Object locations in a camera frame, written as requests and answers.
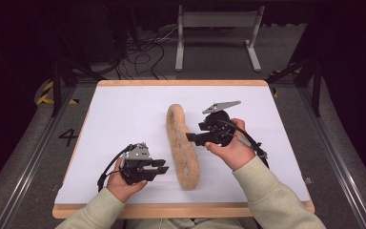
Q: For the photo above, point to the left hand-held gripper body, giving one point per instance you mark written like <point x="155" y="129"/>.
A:
<point x="136" y="154"/>

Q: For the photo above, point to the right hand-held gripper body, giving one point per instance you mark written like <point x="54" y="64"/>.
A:
<point x="219" y="127"/>

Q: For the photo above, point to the tan plush cover black lining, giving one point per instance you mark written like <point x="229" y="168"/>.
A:
<point x="184" y="159"/>

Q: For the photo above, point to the person's right hand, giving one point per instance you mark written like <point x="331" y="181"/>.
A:
<point x="235" y="154"/>

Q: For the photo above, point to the person's left hand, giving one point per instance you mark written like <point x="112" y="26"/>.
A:
<point x="120" y="187"/>

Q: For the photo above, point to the person's torso beige clothing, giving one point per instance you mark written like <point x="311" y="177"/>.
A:
<point x="187" y="223"/>

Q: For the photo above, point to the yellow black hazard tape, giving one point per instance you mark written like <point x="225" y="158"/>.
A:
<point x="276" y="93"/>
<point x="46" y="92"/>

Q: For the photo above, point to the black metal stand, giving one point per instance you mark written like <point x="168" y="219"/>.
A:
<point x="56" y="86"/>
<point x="316" y="92"/>

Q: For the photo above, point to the white metal stand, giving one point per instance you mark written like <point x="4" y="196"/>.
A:
<point x="217" y="19"/>

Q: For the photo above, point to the aluminium floor rail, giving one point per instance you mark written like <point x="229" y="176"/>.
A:
<point x="336" y="165"/>
<point x="35" y="162"/>

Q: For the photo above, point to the small grey bracket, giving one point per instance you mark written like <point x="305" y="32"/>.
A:
<point x="308" y="180"/>

